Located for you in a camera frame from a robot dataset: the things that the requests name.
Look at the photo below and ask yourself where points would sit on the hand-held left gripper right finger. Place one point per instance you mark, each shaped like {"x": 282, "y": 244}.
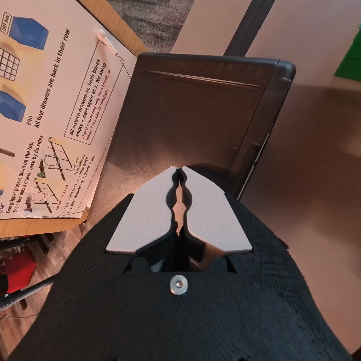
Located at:
{"x": 217, "y": 220}

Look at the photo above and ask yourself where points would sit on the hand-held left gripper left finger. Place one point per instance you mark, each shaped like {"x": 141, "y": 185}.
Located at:
{"x": 143, "y": 217}

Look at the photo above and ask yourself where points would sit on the black drawer cabinet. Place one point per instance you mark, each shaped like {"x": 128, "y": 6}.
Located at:
{"x": 197, "y": 112}

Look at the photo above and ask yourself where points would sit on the green plastic bin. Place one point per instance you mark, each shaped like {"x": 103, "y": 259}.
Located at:
{"x": 349, "y": 56}

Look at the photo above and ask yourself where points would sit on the white poster clip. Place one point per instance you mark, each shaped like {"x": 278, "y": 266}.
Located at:
{"x": 105, "y": 42}
{"x": 31, "y": 213}

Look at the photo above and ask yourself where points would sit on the red crate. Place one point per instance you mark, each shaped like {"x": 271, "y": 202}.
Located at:
{"x": 17, "y": 270}

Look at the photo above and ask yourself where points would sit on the white instruction poster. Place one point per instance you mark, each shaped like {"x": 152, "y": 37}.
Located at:
{"x": 56, "y": 84}

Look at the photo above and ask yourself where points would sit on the wooden poster board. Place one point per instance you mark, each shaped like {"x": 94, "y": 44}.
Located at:
{"x": 121, "y": 25}

